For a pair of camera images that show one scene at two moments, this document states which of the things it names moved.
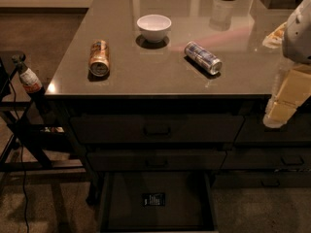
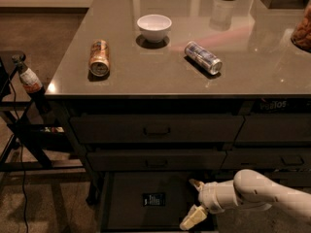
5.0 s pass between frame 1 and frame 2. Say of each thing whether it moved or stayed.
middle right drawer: stayed
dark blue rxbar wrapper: stayed
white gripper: moved
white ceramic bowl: stayed
